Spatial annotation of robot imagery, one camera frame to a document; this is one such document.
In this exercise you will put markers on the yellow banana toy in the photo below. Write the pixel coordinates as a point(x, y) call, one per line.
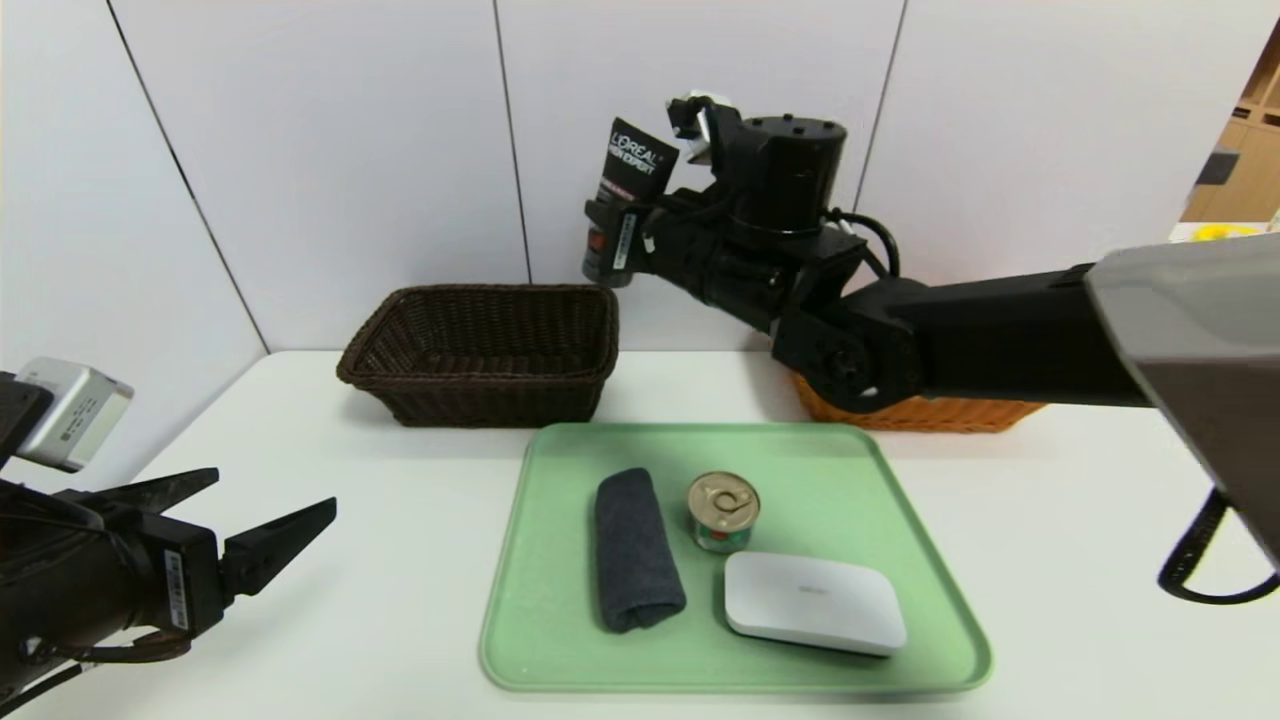
point(1225, 232)

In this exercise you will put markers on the cat food tin can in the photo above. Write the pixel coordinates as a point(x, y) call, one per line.
point(722, 505)

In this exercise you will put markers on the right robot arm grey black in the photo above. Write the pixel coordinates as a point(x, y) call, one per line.
point(1000, 330)

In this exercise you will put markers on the white side table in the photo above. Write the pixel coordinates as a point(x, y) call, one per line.
point(1180, 233)

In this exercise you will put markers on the black face cream tube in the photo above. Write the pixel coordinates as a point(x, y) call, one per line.
point(640, 155)

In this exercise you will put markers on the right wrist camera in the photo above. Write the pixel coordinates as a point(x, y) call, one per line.
point(700, 125)

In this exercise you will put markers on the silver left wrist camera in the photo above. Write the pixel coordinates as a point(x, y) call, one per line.
point(75, 415)

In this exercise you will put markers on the orange wicker basket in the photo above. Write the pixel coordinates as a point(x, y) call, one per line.
point(950, 415)

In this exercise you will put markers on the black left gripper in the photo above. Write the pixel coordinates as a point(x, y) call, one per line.
point(183, 587)

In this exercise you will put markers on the wooden shelf unit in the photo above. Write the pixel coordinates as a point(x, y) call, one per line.
point(1250, 160)

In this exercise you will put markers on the dark brown wicker basket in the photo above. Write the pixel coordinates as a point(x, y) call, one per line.
point(480, 340)

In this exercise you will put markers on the white rounded plastic box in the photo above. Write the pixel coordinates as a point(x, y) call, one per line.
point(810, 600)

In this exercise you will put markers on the dark grey towel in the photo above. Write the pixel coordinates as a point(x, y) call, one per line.
point(635, 550)

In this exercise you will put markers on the light green plastic tray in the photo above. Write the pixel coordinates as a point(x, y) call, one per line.
point(800, 470)

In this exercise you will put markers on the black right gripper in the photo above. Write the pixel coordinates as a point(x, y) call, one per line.
point(620, 243)

